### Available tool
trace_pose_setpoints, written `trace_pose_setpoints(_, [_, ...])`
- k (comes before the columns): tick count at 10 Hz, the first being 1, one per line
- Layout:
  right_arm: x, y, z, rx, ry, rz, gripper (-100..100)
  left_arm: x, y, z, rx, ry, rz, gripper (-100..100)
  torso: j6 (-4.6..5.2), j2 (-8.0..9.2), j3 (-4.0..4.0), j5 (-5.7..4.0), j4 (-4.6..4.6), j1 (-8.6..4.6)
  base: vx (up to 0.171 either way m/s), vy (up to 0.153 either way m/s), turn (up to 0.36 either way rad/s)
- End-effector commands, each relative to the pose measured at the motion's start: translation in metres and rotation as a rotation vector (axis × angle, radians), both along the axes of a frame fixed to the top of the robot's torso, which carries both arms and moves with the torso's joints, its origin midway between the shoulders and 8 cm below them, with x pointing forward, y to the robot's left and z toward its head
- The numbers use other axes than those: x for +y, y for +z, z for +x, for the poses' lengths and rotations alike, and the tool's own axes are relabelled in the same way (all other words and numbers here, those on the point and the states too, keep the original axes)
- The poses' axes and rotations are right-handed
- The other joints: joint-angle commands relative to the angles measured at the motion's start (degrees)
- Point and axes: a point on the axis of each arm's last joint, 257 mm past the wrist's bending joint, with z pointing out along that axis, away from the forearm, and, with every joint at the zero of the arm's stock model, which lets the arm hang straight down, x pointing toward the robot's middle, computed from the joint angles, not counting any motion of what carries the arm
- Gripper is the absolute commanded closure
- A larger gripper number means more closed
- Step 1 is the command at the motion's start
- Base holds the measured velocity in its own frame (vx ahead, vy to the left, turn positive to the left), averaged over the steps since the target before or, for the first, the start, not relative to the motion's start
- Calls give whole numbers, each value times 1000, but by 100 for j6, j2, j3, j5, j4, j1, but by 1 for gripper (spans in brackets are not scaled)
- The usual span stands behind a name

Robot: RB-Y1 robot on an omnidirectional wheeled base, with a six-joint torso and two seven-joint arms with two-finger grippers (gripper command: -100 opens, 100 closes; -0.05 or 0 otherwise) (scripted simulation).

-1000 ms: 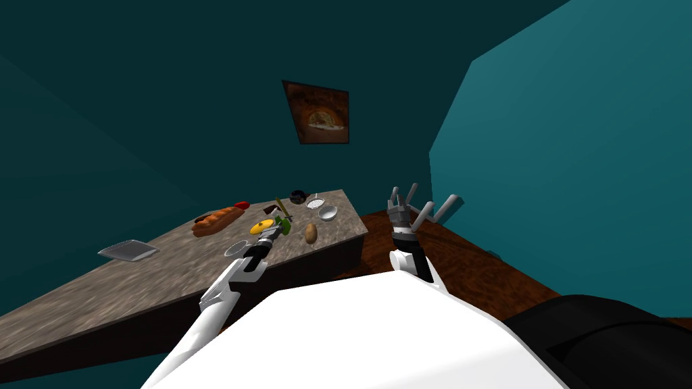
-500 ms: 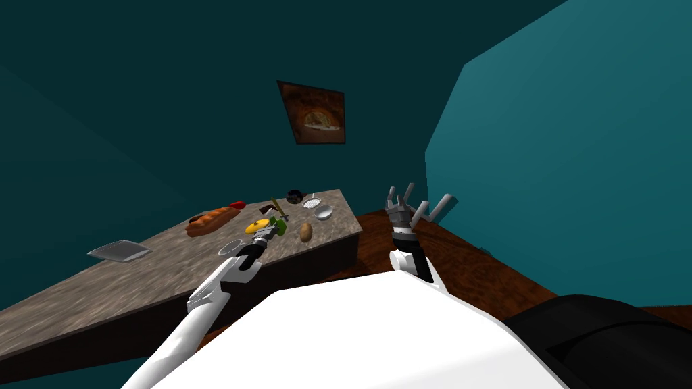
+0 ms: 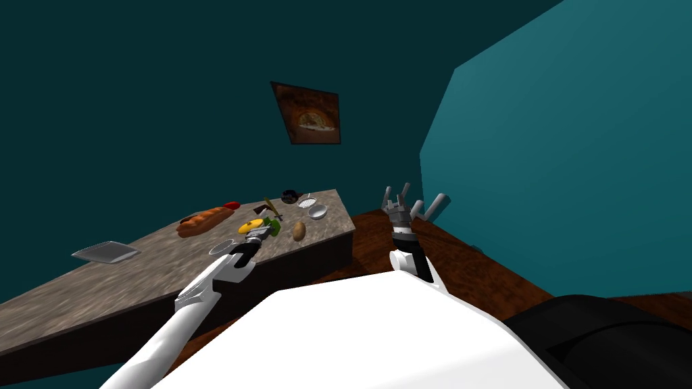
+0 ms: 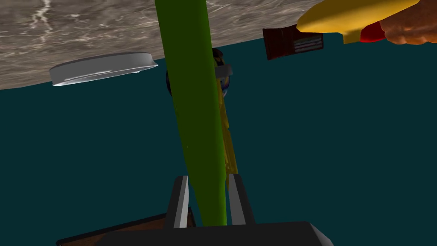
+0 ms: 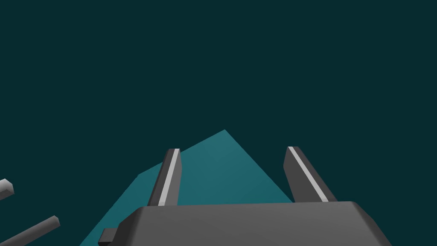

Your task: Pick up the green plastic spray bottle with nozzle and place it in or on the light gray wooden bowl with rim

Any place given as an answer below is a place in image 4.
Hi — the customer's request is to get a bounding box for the brown wooden board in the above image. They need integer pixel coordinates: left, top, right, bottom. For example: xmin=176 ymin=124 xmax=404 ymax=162
xmin=55 ymin=207 xmax=197 ymax=246

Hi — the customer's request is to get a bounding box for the yellow banana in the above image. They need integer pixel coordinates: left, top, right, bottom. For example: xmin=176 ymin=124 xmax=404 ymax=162
xmin=296 ymin=0 xmax=421 ymax=45

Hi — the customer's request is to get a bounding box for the yellow bottle with black cap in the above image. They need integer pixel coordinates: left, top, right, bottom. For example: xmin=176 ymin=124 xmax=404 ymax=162
xmin=166 ymin=47 xmax=239 ymax=176

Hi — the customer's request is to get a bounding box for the red round fruit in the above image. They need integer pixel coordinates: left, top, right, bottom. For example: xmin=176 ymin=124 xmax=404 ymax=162
xmin=360 ymin=21 xmax=386 ymax=43

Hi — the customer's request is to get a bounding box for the orange-brown bread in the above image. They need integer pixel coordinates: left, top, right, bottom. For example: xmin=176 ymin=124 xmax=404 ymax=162
xmin=379 ymin=0 xmax=437 ymax=46

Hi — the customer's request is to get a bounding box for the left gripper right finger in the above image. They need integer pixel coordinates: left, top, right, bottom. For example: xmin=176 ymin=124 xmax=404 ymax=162
xmin=228 ymin=174 xmax=256 ymax=226

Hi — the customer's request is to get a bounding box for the grey plate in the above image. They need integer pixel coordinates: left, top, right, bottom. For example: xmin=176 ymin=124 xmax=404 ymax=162
xmin=49 ymin=51 xmax=159 ymax=87

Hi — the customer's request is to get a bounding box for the green long cylinder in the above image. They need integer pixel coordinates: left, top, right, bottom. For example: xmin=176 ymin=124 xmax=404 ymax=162
xmin=154 ymin=0 xmax=228 ymax=227

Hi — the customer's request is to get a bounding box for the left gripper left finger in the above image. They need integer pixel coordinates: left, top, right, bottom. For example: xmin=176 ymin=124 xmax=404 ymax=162
xmin=164 ymin=176 xmax=189 ymax=229

